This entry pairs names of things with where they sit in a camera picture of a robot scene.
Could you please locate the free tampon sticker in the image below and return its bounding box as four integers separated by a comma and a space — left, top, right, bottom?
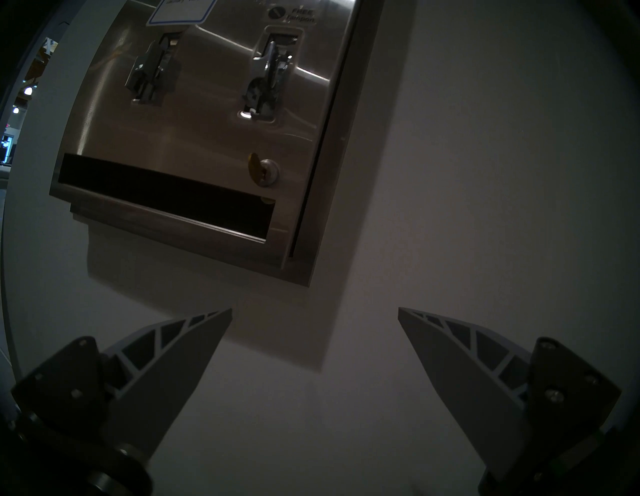
267, 5, 317, 25

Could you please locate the stainless steel dispenser cabinet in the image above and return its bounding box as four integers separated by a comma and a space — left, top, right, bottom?
70, 0, 388, 288

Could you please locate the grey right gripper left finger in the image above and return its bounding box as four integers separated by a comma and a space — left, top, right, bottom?
12, 307, 233, 462

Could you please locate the white label blue border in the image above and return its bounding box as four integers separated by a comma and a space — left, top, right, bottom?
146, 0, 217, 27

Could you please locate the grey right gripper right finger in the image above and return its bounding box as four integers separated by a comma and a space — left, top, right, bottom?
398, 306, 622, 482

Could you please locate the stainless steel dispenser door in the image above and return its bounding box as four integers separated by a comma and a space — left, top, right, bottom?
49, 0, 362, 268

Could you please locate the chrome dispenser lever mechanism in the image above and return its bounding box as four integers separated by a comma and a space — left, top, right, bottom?
242, 32, 301, 121
125, 32, 183, 106

